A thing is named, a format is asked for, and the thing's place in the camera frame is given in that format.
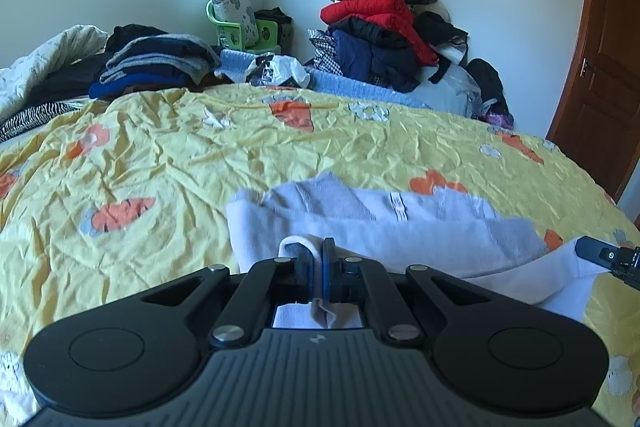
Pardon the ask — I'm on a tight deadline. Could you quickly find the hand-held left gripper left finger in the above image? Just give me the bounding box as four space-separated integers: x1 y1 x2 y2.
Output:
140 239 322 349

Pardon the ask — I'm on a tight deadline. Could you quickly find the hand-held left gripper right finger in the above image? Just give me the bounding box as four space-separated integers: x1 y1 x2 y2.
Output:
321 237 502 347

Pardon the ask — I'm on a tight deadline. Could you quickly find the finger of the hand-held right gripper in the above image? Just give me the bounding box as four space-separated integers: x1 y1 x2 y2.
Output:
575 235 640 292

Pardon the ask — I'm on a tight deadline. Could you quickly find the light blue long-sleeve top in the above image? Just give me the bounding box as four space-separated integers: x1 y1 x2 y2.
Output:
226 172 598 330

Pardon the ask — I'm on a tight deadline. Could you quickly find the pile of folded dark clothes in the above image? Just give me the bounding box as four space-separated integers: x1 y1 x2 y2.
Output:
89 24 223 100

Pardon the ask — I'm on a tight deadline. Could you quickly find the purple cloth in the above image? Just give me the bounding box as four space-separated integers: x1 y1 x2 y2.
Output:
482 110 516 130

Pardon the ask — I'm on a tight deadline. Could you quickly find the brown wooden door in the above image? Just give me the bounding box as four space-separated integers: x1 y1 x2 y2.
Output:
545 0 640 203

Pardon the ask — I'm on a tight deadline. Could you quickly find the yellow carrot print blanket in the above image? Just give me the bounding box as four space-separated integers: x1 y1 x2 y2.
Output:
0 83 640 427

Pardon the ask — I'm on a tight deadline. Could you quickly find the blue knitted blanket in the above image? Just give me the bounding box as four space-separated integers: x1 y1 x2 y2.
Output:
215 48 431 108

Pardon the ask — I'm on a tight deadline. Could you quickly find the black and white plastic bag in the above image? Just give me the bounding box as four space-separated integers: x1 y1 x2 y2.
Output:
244 52 312 88

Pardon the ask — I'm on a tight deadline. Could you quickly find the black coat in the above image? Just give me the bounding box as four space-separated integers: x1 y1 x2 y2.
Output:
465 58 511 115

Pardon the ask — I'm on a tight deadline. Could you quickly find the navy jacket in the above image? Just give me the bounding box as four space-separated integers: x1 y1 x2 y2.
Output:
331 30 426 93

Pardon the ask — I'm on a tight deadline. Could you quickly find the checkered cloth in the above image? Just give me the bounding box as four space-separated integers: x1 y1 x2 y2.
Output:
306 28 346 75

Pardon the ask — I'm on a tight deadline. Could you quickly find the grey plastic bag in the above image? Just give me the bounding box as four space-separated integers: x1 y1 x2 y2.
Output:
410 62 483 118

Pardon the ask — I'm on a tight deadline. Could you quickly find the black puffer jacket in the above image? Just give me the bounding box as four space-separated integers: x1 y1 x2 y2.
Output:
336 16 411 49

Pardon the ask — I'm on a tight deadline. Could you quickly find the green plastic chair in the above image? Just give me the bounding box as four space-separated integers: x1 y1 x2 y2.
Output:
206 0 281 53

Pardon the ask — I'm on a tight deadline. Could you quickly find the dark bag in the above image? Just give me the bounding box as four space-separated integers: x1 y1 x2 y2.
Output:
254 7 295 53

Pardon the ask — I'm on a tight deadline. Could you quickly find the red jacket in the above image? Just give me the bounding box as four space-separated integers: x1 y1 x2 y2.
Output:
320 0 438 67

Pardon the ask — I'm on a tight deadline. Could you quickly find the black and white garment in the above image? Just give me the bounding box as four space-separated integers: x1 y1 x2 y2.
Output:
412 11 471 83

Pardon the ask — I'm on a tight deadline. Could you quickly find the grey patterned pillow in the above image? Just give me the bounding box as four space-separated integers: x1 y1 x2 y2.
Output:
209 0 261 45

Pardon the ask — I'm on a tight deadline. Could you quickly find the black cloth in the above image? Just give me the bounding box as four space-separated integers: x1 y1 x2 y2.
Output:
50 52 121 103

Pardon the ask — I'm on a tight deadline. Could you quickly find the zebra striped cloth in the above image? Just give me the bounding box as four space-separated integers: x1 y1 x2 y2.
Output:
0 100 83 143

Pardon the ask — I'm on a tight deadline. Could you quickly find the white printed quilt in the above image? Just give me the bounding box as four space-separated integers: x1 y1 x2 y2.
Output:
0 24 108 120

